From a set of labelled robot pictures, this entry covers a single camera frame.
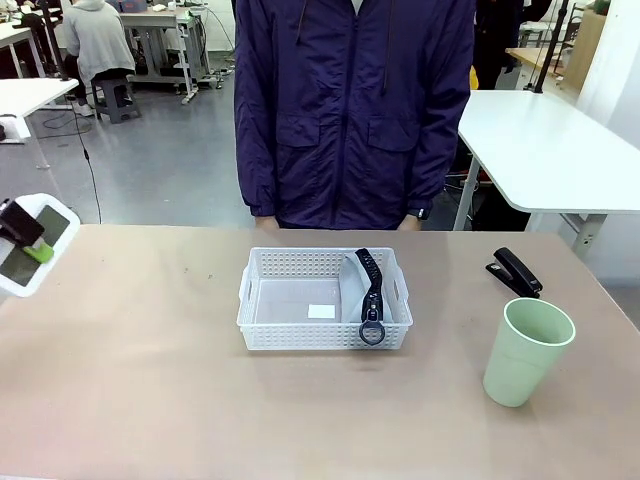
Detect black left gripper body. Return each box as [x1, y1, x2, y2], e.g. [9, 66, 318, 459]
[0, 198, 46, 247]

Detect grey pouch with black zipper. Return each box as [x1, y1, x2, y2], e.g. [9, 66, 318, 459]
[341, 248, 387, 347]

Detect black stapler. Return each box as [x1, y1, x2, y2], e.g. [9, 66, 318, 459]
[484, 246, 544, 300]

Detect light green plastic cup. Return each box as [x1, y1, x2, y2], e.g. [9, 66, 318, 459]
[482, 297, 577, 408]

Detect person's right forearm navy sleeve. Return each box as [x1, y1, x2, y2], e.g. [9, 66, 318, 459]
[234, 99, 281, 219]

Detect person's left forearm navy sleeve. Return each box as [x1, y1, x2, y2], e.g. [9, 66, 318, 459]
[405, 94, 474, 219]

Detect white perforated plastic basket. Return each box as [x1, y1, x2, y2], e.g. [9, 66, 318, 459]
[236, 246, 415, 352]

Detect small white table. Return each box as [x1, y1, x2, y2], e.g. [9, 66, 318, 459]
[0, 78, 80, 119]

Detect grey plastic stool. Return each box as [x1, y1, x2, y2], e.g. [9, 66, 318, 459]
[89, 74, 143, 125]

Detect black stand pole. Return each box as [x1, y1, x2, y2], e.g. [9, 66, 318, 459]
[40, 0, 72, 82]
[533, 0, 572, 95]

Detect seated person in grey hoodie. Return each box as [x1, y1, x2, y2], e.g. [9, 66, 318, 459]
[62, 0, 137, 119]

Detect grey workbench desk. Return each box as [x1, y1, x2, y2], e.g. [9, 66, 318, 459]
[118, 0, 212, 105]

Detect person in navy jacket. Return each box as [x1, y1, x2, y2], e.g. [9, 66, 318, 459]
[233, 0, 476, 232]

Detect person in black clothes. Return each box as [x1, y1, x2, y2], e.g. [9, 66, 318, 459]
[474, 0, 522, 91]

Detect large white table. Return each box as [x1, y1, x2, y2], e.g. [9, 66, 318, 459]
[453, 89, 640, 251]

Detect wooden top table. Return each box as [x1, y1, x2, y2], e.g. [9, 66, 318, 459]
[505, 47, 571, 81]

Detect light wooden cabinet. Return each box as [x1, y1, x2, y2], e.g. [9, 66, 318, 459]
[563, 4, 610, 92]

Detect thin black floor cable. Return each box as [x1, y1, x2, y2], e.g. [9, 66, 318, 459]
[69, 94, 104, 225]

